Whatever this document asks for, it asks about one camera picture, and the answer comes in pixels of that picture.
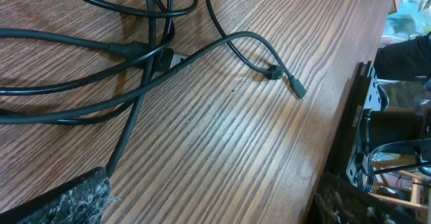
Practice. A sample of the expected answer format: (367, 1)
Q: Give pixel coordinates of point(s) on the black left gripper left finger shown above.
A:
(80, 200)

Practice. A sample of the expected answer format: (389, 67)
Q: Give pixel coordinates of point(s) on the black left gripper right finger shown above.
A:
(337, 201)

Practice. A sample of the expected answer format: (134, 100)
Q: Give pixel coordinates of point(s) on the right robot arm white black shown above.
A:
(404, 132)

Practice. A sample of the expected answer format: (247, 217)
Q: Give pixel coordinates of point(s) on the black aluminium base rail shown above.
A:
(343, 146)

